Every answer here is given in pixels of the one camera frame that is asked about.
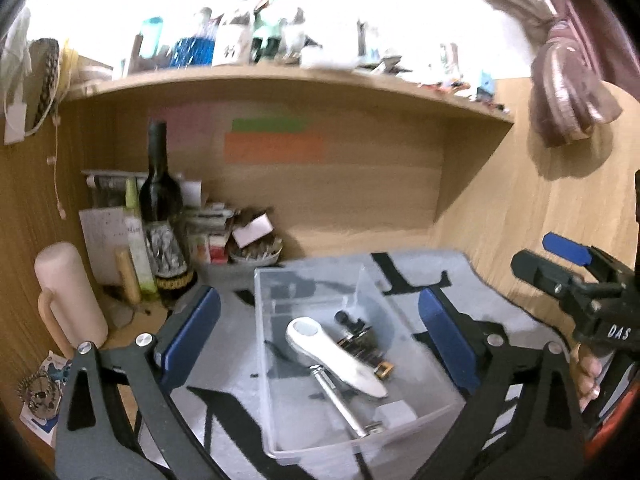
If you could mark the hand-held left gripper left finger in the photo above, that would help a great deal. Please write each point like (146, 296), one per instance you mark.
(192, 340)

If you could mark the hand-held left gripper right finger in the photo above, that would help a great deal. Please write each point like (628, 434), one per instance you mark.
(445, 340)

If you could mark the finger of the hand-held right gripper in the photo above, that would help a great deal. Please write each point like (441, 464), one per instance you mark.
(565, 252)

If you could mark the clear plastic storage box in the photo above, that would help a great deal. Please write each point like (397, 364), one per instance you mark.
(300, 410)

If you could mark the person's right hand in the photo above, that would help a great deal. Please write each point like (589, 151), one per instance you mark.
(590, 380)

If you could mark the grey felt mat black pattern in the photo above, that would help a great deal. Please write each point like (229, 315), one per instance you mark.
(225, 360)

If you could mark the black and gold gadget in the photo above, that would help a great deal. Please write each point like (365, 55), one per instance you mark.
(357, 342)

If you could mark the small white block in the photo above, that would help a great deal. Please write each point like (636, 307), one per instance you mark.
(395, 414)

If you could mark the fruit sticker card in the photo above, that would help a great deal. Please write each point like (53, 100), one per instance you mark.
(201, 249)

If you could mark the gold cylindrical tube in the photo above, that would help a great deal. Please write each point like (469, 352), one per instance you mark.
(127, 275)

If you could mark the small red box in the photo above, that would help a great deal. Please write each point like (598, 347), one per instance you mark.
(219, 249)

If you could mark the green spray bottle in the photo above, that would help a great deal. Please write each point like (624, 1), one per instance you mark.
(140, 250)

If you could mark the white bowl of pebbles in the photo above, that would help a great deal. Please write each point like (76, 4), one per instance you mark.
(255, 256)

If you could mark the white handheld massager device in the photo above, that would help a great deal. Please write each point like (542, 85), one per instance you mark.
(340, 360)

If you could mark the red fabric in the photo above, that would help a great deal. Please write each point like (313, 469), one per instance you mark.
(615, 425)

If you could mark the silver metal tool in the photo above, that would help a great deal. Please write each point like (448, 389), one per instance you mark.
(340, 400)

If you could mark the stack of booklets and papers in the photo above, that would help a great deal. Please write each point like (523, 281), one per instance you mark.
(207, 217)

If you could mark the pale pink card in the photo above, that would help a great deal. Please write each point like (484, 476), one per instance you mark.
(252, 230)

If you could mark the white handwritten note paper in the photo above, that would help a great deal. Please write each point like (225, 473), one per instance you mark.
(100, 240)

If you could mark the dark wine bottle elephant label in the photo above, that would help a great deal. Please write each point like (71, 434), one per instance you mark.
(160, 195)

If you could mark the white folded papers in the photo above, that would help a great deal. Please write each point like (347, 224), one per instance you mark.
(190, 190)

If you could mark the grey round patterned ornament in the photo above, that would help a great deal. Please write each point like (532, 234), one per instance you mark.
(40, 397)

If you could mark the blue cartoon sticker card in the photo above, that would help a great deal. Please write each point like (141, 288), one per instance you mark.
(47, 425)

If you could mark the rolled newspaper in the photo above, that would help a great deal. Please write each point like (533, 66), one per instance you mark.
(110, 185)

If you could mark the pink curtain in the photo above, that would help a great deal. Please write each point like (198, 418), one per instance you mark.
(550, 60)

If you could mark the orange paper note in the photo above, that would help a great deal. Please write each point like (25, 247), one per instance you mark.
(275, 148)

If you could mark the pink paper note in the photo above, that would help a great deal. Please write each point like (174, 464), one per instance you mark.
(185, 119)

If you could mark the wooden shelf board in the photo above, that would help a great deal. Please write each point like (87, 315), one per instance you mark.
(300, 82)

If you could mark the blue glitter bottle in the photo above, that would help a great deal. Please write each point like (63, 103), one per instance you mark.
(192, 50)

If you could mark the woven brown round item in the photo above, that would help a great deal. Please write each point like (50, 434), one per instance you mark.
(45, 80)

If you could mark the teal cup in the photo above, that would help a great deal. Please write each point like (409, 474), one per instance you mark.
(151, 37)

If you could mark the white flat box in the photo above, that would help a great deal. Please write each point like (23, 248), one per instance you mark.
(325, 57)

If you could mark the white bottle with stopper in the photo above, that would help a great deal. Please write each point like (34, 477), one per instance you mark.
(234, 35)

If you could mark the green glass bottle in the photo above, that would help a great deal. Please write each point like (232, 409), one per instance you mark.
(265, 30)

